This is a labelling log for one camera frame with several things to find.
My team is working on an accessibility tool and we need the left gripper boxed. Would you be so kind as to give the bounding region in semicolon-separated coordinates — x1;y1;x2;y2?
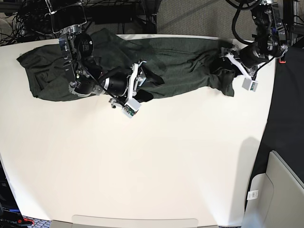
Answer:
210;45;268;76

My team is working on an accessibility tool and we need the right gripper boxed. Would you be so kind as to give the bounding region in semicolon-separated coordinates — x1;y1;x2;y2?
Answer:
102;61;165;103

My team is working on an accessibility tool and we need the dark green long-sleeve shirt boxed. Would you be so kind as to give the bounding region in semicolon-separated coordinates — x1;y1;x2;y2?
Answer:
18;28;237;102

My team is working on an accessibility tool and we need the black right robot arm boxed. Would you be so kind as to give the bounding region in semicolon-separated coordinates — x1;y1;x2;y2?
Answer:
46;0;164;107

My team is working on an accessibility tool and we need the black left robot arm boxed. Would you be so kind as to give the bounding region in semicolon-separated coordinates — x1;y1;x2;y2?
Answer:
210;0;288;80

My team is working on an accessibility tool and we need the red clamp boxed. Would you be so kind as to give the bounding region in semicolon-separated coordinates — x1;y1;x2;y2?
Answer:
279;55;286;64

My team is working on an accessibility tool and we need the beige plastic bin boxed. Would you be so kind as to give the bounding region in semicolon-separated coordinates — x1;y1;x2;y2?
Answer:
241;151;304;228

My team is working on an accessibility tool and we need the black box with label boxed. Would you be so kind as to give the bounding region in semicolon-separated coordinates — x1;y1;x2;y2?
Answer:
0;164;23;228

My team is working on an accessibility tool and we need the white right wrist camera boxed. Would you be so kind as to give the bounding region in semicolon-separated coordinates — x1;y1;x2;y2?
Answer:
122;98;141;118

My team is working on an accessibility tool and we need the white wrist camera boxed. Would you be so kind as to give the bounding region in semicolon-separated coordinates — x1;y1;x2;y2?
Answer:
122;98;141;118
242;77;258;92

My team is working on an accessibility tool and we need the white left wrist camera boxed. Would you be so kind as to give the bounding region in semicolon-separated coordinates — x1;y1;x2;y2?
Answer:
242;77;258;92

